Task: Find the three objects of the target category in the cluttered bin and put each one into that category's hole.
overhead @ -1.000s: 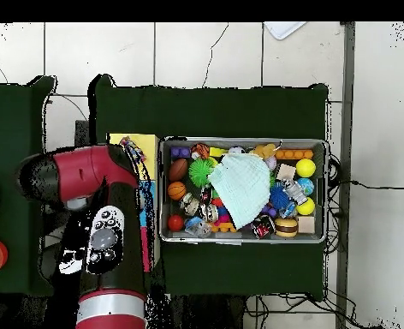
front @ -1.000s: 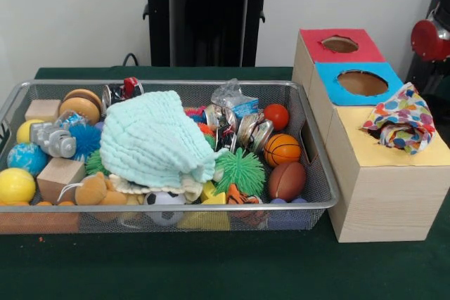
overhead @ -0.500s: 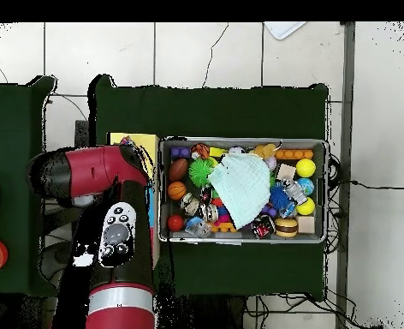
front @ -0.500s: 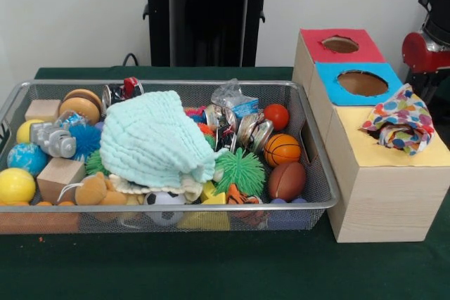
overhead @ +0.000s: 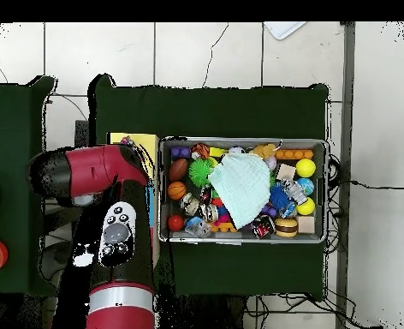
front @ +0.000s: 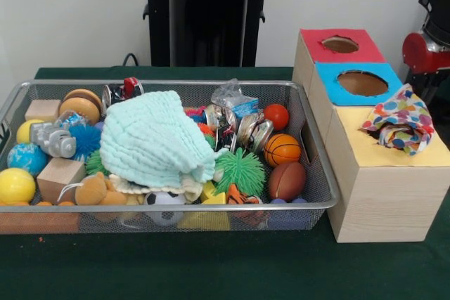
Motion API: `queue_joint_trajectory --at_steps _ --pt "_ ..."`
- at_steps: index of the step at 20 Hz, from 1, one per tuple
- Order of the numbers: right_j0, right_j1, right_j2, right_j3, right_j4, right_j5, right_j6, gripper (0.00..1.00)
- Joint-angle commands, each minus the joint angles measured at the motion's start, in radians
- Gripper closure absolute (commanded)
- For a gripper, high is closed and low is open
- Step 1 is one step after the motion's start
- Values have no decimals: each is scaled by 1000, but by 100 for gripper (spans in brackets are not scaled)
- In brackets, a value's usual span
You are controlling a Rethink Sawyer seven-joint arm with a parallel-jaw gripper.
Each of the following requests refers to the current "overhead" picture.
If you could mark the colourful dotted cloth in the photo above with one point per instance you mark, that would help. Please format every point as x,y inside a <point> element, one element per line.
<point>126,140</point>

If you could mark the black upright panel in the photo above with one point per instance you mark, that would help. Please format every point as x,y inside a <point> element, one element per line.
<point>81,132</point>

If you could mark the yellow plastic ball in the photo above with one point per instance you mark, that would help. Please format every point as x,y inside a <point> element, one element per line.
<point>305,168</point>

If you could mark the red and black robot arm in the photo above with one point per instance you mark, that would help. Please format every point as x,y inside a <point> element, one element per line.
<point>96,171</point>

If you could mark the orange tiger plush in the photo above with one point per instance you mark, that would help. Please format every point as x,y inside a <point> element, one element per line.
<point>200,150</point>

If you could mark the mint green muslin cloth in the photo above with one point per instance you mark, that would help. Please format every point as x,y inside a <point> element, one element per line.
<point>243,185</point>

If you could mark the plain wooden cube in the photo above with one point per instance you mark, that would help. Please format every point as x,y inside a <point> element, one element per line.
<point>285,171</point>

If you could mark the small brown football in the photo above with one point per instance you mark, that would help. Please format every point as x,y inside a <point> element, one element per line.
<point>178,169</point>

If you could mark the red and black soda can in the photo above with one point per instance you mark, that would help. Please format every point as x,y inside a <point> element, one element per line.
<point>263,227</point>

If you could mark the white tray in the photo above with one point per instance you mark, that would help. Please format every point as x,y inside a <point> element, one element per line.
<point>284,29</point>

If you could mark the small orange basketball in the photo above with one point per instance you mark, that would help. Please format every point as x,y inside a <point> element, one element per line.
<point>176,190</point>

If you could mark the red rubber ball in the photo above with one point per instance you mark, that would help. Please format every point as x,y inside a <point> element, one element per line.
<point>175,222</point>

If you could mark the dark green tablecloth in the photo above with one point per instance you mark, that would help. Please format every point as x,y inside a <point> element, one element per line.
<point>222,113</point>
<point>13,137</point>

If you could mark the wooden box with three holes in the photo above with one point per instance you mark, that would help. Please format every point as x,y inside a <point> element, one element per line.
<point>143,144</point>

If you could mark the blue marbled ball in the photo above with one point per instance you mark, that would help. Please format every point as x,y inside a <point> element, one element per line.
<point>306,186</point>

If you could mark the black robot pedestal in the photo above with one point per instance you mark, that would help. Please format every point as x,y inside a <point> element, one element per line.
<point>202,315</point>

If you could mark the blue spiky rubber ball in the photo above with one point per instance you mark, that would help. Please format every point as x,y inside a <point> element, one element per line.
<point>279,198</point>

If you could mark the green spiky rubber ball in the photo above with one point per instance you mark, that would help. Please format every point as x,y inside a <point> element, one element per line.
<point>200,171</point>

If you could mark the toy hamburger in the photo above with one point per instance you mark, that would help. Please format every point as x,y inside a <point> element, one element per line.
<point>286,227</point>

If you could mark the grey toy robot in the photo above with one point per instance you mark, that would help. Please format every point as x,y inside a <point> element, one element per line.
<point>295,191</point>

